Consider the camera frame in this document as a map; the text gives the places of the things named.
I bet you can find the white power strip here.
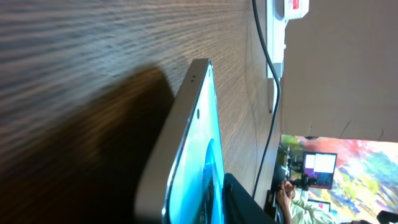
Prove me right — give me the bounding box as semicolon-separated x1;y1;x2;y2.
266;0;287;79

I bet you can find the white USB charger plug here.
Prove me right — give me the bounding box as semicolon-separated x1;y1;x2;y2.
284;0;310;20

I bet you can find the teal screen smartphone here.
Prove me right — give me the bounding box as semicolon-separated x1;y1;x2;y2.
133;58;224;223

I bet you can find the colourful wall mural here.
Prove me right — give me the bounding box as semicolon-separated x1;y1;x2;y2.
282;135;397;223

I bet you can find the black USB charging cable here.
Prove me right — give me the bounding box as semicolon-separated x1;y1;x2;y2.
251;0;282;200

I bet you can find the seated person in background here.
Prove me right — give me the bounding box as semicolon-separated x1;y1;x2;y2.
277;181;336;224

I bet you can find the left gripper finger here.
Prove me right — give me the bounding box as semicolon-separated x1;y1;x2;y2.
222;173;277;224

